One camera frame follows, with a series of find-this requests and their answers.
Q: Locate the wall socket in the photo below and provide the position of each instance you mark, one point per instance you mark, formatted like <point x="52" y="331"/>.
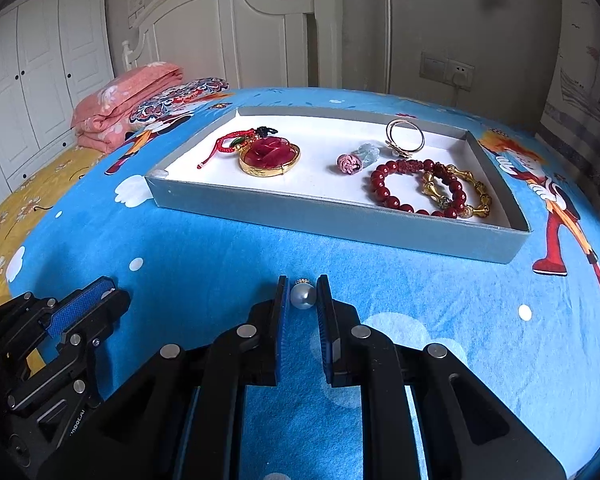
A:
<point x="461" y="71"/>

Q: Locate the grey cardboard tray box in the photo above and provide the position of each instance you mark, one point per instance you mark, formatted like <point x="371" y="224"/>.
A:
<point x="310" y="180"/>

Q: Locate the ship print curtain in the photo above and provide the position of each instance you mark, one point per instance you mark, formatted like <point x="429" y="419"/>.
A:
<point x="580" y="90"/>

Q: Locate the pink folded quilt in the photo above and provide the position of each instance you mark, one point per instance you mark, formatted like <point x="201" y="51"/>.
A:
<point x="120" y="105"/>

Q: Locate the thin gold bangle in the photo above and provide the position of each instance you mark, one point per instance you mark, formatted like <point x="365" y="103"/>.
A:
<point x="267" y="173"/>

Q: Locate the wall switch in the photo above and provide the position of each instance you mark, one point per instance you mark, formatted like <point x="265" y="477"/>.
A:
<point x="434" y="66"/>

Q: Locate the blue cartoon printed blanket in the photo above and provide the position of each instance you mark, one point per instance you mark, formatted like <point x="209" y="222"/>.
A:
<point x="180" y="260"/>

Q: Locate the pale stone pendant pink knot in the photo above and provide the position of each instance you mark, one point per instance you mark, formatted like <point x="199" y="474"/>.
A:
<point x="367" y="152"/>

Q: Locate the white wall label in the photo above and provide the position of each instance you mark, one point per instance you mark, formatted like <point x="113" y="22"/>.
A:
<point x="136" y="2"/>

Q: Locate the red rose brooch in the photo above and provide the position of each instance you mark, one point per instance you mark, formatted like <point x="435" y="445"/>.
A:
<point x="270" y="152"/>

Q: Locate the patterned pillow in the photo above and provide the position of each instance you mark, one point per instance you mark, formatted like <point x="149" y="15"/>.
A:
<point x="180" y="95"/>

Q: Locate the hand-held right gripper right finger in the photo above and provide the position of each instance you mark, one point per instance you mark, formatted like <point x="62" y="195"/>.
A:
<point x="325" y="340"/>

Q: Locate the yellow floral bedsheet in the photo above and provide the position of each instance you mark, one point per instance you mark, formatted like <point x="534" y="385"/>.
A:
<point x="15" y="210"/>

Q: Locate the white wardrobe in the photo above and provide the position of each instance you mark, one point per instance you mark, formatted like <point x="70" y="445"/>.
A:
<point x="40" y="60"/>

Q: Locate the metal pipe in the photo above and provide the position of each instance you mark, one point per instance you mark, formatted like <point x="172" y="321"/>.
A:
<point x="388" y="35"/>

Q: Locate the white pearl with gold cap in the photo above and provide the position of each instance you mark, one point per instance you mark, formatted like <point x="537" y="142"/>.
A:
<point x="302" y="296"/>

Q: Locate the white wooden headboard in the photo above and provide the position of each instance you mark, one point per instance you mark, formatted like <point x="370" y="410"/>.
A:
<point x="205" y="25"/>

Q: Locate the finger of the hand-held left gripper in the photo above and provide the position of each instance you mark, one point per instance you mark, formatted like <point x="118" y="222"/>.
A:
<point x="97" y="317"/>
<point x="80" y="302"/>

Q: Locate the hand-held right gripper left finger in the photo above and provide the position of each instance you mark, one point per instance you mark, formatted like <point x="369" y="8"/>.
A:
<point x="279" y="340"/>

